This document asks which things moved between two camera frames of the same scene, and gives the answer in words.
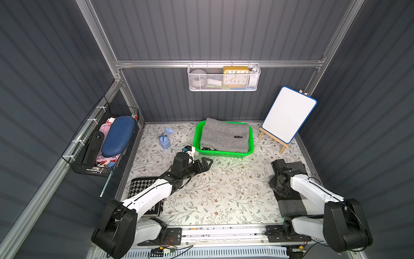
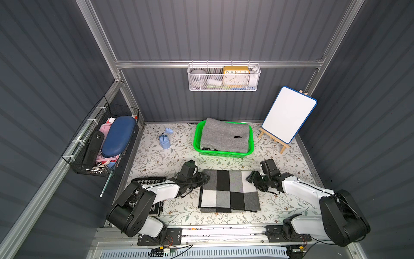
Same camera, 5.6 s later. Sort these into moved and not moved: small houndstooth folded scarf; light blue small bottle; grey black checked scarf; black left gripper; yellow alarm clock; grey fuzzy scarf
Moved: grey black checked scarf; black left gripper
Not moved: light blue small bottle; yellow alarm clock; small houndstooth folded scarf; grey fuzzy scarf
